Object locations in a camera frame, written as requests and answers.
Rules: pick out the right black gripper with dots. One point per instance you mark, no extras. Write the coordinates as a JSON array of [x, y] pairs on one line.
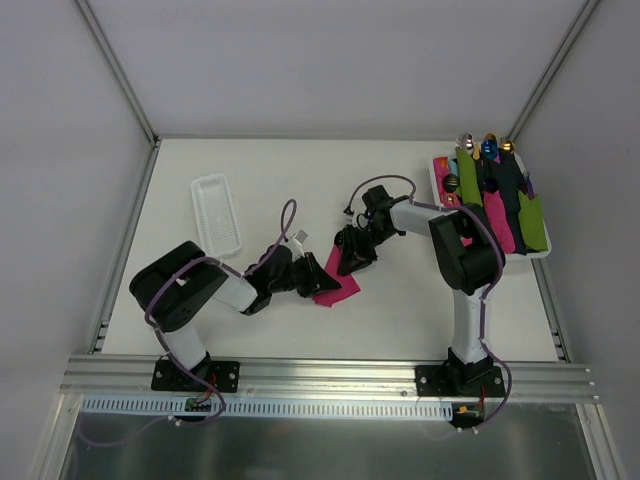
[[357, 242]]

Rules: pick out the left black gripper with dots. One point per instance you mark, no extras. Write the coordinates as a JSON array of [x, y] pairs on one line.
[[308, 275]]

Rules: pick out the magenta paper napkin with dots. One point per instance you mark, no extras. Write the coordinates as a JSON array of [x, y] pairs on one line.
[[348, 285]]

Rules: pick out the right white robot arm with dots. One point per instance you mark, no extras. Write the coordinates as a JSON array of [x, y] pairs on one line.
[[469, 259]]

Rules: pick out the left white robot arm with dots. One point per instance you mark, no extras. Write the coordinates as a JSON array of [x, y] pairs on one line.
[[175, 287]]

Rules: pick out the black spoon in roll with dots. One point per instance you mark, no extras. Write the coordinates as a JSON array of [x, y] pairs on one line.
[[450, 184]]

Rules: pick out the magenta napkin roll left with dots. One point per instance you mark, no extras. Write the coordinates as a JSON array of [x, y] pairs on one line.
[[443, 166]]

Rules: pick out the magenta napkin roll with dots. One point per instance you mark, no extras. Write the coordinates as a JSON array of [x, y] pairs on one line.
[[443, 166], [496, 215]]

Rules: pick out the magenta napkin roll middle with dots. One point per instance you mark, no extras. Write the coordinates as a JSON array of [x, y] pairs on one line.
[[496, 215]]

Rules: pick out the silver spoon in roll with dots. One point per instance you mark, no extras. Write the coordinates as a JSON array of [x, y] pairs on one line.
[[465, 142]]

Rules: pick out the black napkin roll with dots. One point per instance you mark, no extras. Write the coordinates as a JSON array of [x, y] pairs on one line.
[[506, 175]]

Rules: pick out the blue spoon in roll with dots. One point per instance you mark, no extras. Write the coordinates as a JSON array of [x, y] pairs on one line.
[[489, 147]]

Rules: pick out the green napkin roll right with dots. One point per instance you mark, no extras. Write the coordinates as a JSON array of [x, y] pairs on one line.
[[531, 223]]

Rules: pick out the gold spoon in roll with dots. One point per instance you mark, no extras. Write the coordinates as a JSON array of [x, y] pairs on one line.
[[507, 145]]

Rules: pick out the white perforated cutlery basket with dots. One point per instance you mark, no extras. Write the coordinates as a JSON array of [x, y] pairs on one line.
[[215, 216]]

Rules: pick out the white tray of rolls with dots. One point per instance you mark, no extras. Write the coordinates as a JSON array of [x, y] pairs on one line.
[[486, 183]]

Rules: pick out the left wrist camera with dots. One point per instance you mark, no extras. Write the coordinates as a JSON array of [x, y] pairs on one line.
[[296, 244]]

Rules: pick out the left black mount plate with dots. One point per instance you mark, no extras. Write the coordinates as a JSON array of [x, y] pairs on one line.
[[223, 375]]

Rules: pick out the black mount plate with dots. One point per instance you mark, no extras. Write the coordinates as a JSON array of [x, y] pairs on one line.
[[223, 375], [450, 380]]

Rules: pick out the white slotted cable duct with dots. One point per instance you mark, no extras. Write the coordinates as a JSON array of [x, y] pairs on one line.
[[269, 408]]

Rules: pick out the right black mount plate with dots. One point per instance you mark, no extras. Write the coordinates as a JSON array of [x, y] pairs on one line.
[[450, 380]]

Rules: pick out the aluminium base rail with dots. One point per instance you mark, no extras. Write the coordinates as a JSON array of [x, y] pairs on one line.
[[532, 382]]

